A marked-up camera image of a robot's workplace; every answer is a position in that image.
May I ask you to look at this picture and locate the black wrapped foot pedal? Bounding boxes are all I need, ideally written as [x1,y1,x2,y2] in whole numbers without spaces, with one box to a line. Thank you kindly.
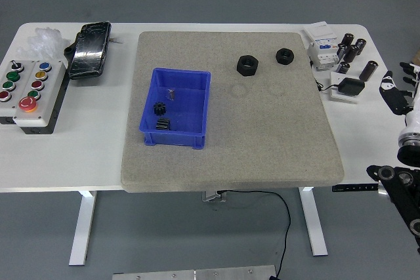
[64,21,113,81]

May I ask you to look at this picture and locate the long black floor cable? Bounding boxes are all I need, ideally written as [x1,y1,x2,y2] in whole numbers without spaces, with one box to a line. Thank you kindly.
[218,190,292,278]

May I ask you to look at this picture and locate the crumpled clear plastic bag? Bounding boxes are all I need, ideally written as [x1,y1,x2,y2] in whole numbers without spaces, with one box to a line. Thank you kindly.
[16,26,68,61]

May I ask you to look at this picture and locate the white emergency-stop control box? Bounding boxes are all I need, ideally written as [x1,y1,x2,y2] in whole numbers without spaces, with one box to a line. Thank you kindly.
[12,60,68,136]

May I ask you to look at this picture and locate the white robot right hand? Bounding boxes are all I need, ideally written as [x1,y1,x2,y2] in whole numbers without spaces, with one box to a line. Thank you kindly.
[379,62,420,142]

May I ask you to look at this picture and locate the white table leg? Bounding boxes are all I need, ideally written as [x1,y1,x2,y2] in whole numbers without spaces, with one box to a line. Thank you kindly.
[298,186,329,257]
[68,190,98,266]

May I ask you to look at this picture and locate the thin black adapter cord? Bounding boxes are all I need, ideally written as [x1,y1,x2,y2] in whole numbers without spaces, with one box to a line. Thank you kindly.
[314,78,341,92]

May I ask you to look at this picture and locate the large black hex nut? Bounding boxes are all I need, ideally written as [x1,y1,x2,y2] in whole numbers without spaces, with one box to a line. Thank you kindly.
[236,54,261,77]

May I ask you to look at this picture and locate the blue plastic box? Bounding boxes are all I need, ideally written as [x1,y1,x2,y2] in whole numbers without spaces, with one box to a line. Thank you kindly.
[139,68,212,150]

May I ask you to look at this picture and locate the grey metal plate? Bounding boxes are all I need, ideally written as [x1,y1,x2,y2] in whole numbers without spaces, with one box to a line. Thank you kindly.
[112,265,276,280]

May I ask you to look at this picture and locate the grey-brown mat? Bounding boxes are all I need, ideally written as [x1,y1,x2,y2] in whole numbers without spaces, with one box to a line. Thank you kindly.
[120,31,346,194]

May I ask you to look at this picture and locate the white square base plate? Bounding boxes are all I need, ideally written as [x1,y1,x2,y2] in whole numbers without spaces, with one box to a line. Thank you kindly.
[329,70,362,106]

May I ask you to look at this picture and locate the silver under-table bracket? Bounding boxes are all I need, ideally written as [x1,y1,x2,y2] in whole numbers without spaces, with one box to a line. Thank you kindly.
[201,190,228,203]

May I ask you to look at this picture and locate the black table control panel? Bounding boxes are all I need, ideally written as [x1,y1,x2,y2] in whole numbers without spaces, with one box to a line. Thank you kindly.
[331,183,379,192]

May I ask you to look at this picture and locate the white circuit breaker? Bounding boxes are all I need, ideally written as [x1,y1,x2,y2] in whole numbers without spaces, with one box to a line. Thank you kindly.
[301,21,342,71]

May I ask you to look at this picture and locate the white four-button control box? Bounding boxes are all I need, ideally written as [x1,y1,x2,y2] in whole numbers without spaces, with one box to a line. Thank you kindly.
[0,59,33,126]

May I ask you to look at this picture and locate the black power adapter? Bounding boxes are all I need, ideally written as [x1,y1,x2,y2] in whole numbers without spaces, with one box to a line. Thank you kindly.
[337,77,366,98]

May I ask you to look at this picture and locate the large black gear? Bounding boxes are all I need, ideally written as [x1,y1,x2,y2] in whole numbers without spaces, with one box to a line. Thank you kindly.
[155,117,171,132]

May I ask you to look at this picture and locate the small black hex nut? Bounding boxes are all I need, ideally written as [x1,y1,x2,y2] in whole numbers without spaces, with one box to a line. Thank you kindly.
[274,47,295,64]

